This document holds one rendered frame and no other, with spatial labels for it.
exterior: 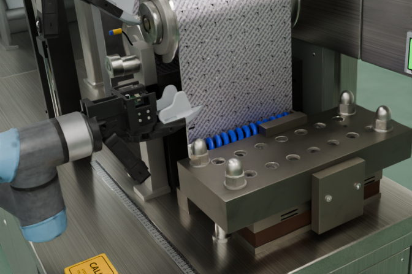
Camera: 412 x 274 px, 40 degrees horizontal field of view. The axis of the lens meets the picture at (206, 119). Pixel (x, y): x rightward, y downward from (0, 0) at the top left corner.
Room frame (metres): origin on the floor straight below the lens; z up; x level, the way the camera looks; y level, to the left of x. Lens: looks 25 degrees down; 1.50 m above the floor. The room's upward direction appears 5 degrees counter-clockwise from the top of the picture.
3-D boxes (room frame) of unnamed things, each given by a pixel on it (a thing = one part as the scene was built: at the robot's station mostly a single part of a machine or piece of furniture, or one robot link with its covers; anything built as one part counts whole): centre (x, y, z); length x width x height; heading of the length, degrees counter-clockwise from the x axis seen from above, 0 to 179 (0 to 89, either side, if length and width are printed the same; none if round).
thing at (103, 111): (0.87, 0.14, 1.12); 0.12 x 0.08 x 0.09; 118
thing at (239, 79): (0.98, -0.07, 1.12); 0.23 x 0.01 x 0.18; 118
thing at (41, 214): (0.80, 0.29, 1.01); 0.11 x 0.08 x 0.11; 46
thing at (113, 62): (0.97, 0.16, 1.18); 0.04 x 0.02 x 0.04; 28
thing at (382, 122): (0.92, -0.32, 1.05); 0.04 x 0.04 x 0.04
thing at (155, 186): (0.98, 0.12, 1.05); 0.06 x 0.05 x 0.31; 118
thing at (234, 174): (0.77, -0.04, 1.05); 0.04 x 0.04 x 0.04
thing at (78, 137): (0.83, 0.21, 1.11); 0.08 x 0.05 x 0.08; 28
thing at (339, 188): (0.81, -0.21, 0.96); 0.10 x 0.03 x 0.11; 118
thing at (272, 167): (0.89, -0.16, 1.00); 0.40 x 0.16 x 0.06; 118
